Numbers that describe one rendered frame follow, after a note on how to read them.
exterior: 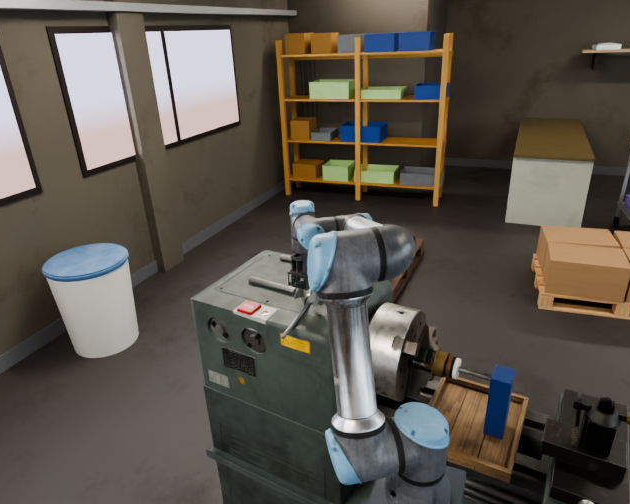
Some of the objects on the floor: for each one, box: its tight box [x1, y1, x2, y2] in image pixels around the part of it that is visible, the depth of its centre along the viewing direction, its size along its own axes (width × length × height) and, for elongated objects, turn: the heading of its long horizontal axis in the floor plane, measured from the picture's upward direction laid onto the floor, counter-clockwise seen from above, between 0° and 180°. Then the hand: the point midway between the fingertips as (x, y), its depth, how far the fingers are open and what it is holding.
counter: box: [505, 118, 595, 228], centre depth 618 cm, size 78×236×80 cm, turn 162°
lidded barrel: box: [42, 243, 139, 358], centre depth 356 cm, size 57×57×69 cm
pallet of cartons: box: [531, 226, 630, 322], centre depth 392 cm, size 124×89×43 cm
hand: (310, 301), depth 160 cm, fingers open, 3 cm apart
